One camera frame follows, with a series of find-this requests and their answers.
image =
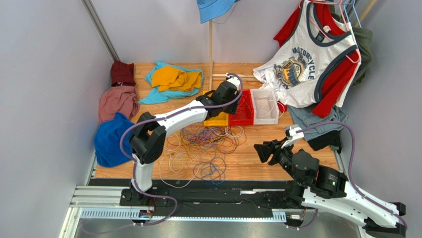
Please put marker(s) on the pink clothes hanger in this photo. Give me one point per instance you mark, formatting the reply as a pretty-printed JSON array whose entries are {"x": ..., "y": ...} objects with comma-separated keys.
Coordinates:
[{"x": 322, "y": 39}]

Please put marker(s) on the grey denim shorts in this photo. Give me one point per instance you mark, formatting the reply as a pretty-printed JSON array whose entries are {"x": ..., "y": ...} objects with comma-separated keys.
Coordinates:
[{"x": 304, "y": 118}]

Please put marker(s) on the white plastic bin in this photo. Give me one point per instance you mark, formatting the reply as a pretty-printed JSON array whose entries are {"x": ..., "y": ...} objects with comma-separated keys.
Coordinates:
[{"x": 265, "y": 106}]

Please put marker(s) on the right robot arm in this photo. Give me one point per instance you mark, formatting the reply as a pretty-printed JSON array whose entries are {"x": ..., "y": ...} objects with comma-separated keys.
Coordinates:
[{"x": 324, "y": 188}]

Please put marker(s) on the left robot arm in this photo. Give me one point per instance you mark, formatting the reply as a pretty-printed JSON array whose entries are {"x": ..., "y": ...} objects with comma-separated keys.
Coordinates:
[{"x": 143, "y": 142}]

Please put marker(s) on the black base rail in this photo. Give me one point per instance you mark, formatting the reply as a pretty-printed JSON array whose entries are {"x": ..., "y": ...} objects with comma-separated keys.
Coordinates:
[{"x": 231, "y": 199}]

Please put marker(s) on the pink cloth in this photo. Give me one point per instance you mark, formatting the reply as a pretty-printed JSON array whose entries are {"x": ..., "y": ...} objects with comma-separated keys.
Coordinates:
[{"x": 122, "y": 99}]

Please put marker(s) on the wooden stand pole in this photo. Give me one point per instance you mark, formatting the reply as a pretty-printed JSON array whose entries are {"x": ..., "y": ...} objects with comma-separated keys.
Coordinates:
[{"x": 249, "y": 78}]

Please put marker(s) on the olive green garment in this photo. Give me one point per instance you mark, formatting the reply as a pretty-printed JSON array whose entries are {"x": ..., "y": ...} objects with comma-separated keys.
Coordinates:
[{"x": 363, "y": 39}]

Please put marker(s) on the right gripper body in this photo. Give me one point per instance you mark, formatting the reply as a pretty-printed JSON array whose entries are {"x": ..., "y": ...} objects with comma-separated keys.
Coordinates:
[{"x": 269, "y": 151}]

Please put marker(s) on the yellow plastic bin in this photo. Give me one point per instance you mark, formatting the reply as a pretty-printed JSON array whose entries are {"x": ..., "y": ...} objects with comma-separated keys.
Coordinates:
[{"x": 221, "y": 120}]

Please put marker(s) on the blue bucket hat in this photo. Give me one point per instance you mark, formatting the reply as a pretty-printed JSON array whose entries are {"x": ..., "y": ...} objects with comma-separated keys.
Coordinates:
[{"x": 211, "y": 9}]

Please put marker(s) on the red plastic bin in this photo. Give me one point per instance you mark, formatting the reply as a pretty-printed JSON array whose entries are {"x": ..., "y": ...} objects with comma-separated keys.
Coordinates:
[{"x": 245, "y": 111}]

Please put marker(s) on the aluminium corner profile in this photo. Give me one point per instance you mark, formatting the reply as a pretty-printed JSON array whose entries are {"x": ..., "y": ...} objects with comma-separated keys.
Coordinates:
[{"x": 96, "y": 20}]

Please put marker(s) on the maroon cloth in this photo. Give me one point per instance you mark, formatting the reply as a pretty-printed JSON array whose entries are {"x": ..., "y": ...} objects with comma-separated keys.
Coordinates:
[{"x": 122, "y": 74}]

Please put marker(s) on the blue cloth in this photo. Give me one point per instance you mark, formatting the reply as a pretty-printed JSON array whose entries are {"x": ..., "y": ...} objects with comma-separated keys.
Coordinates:
[{"x": 107, "y": 139}]

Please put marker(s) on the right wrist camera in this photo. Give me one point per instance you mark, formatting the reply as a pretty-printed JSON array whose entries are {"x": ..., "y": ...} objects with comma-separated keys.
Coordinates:
[{"x": 293, "y": 135}]

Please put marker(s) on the mustard yellow shirt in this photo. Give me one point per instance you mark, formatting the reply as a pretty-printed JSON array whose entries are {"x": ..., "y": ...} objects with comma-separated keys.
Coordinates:
[{"x": 170, "y": 78}]

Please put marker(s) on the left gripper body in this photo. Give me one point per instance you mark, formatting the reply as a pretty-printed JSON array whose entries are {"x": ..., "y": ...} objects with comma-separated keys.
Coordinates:
[{"x": 230, "y": 108}]

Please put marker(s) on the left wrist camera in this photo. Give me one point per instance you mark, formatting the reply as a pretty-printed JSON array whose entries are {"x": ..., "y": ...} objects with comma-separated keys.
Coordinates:
[{"x": 233, "y": 80}]

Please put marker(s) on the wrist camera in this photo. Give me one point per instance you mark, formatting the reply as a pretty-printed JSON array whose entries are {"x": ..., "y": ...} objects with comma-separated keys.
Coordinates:
[
  {"x": 233, "y": 80},
  {"x": 293, "y": 135}
]

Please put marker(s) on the white motorcycle tank top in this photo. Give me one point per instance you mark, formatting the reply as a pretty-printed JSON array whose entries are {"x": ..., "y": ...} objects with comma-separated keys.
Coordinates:
[{"x": 306, "y": 62}]

